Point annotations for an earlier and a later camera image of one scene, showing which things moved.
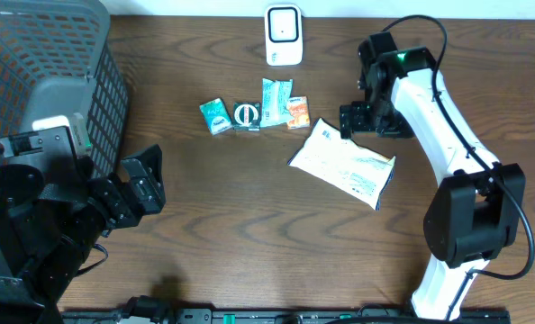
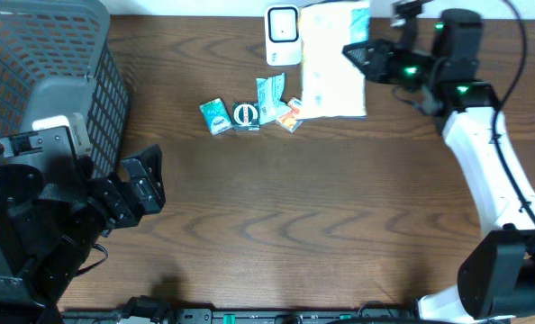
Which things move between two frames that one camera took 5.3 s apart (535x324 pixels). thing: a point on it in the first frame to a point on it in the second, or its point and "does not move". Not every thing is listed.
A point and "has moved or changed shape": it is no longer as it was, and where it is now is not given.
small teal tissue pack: x=217 y=115 does not move
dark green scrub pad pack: x=247 y=116 does not move
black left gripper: x=126 y=201 does not move
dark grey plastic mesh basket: x=43 y=59 does not move
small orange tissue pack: x=298 y=111 has moved or changed shape
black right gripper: x=350 y=119 to x=371 y=63
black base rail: x=156 y=315 does not move
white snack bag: x=346 y=164 to x=332 y=86
